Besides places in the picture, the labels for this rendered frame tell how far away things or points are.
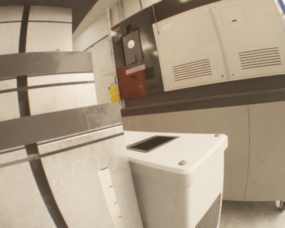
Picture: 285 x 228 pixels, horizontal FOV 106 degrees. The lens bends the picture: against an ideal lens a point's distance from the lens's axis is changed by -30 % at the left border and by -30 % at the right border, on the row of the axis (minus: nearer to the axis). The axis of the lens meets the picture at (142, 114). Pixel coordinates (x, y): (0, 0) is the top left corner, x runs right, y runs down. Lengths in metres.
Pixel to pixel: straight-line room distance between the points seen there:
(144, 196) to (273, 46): 0.87
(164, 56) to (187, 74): 0.19
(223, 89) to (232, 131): 0.24
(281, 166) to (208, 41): 0.77
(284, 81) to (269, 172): 0.48
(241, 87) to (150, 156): 0.77
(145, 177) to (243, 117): 0.68
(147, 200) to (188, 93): 0.81
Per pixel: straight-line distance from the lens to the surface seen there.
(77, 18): 0.22
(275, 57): 0.89
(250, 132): 0.81
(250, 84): 0.89
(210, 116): 0.81
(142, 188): 0.18
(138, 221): 0.20
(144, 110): 1.00
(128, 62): 1.17
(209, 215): 0.22
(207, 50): 0.90
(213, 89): 0.90
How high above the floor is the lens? 0.76
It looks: 4 degrees down
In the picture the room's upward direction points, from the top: 9 degrees counter-clockwise
